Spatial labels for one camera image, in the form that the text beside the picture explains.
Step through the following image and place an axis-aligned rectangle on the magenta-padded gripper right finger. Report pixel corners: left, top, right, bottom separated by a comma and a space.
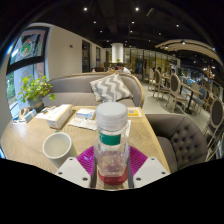
127, 145, 171, 190

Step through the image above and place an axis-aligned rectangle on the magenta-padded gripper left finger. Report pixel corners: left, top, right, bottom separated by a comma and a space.
54, 145, 98, 190

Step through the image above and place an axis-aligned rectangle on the clear plastic water bottle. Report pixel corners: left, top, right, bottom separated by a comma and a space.
93, 101, 131, 186

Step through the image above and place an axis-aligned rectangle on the pale green mug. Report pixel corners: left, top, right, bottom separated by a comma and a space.
41, 131, 73, 169

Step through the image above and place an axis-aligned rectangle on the flat round red coaster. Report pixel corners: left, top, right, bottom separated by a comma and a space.
97, 168, 129, 186

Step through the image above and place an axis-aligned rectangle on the grey tufted armchair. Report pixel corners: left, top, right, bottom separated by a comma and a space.
145, 113, 208, 173

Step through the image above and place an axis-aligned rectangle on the white paper napkin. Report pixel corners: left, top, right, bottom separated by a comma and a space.
125, 119, 132, 138

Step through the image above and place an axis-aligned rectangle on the white printed leaflet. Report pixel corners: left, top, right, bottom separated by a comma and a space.
68, 116, 98, 131

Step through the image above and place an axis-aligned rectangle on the beige tissue box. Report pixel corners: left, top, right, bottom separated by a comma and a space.
46, 103, 74, 130

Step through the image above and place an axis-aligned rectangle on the blue white tissue pack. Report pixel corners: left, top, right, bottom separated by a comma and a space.
75, 108, 97, 120

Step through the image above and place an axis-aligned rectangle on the yellow table card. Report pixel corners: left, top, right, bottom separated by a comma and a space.
127, 108, 143, 118

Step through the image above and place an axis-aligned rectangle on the grey upholstered sofa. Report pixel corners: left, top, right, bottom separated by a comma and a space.
42, 71, 146, 109

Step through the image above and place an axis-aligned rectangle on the group of dining chairs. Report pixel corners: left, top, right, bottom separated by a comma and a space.
146, 66, 224, 161

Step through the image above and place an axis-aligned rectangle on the green potted plant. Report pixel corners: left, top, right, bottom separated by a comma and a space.
18, 73, 56, 113

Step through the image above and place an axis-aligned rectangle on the grey chevron cushion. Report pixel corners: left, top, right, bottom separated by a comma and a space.
89, 73, 134, 103

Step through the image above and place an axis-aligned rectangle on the person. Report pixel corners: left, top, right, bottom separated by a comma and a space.
115, 62, 132, 75

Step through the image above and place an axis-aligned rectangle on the group of ceiling lights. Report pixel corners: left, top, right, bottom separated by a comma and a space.
81, 4, 188, 38

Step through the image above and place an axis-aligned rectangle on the wooden pedestal table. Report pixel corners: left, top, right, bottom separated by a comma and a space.
181, 83, 201, 116

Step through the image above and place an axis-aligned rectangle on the framed wall poster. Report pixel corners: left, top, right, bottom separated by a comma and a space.
9, 28, 48, 66

